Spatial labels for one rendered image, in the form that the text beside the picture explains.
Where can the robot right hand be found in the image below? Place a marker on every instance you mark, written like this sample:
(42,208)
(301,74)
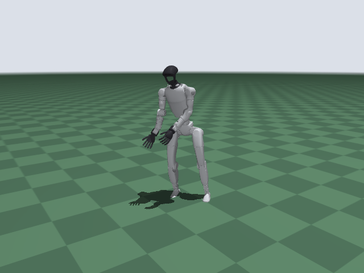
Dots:
(150,139)

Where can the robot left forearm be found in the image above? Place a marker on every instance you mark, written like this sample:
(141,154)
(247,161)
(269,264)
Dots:
(183,118)

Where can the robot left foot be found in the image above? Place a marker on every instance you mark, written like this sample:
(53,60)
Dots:
(206,197)

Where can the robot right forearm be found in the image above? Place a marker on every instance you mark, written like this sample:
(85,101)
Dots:
(158,126)

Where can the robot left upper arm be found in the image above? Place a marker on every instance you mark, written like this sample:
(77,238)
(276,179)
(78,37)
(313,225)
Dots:
(190,92)

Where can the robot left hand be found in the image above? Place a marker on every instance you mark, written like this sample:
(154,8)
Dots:
(168,135)

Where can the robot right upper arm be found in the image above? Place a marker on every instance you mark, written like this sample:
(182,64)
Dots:
(162,102)

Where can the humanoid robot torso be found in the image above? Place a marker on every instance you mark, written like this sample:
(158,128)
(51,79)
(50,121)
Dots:
(177,101)

